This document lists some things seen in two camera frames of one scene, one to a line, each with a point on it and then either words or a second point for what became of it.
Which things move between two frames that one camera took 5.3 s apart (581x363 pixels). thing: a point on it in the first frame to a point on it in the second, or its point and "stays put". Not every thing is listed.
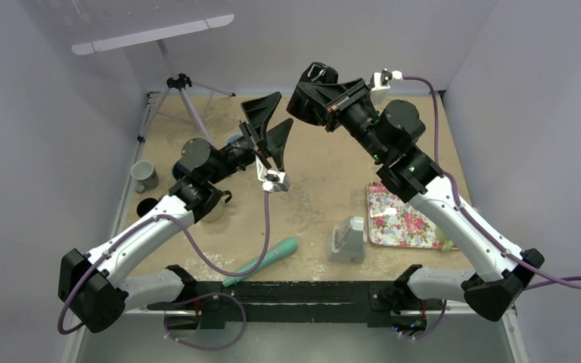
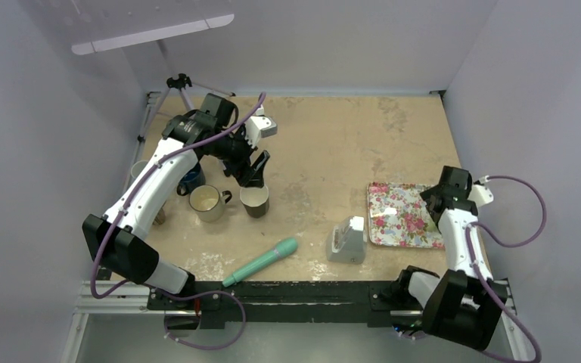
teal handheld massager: [284, 248] stays put
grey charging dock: [347, 242] stays put
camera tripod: [181, 82] stays put
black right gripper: [343, 97] to [427, 196]
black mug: [309, 100] to [256, 200]
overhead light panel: [91, 26] stays put
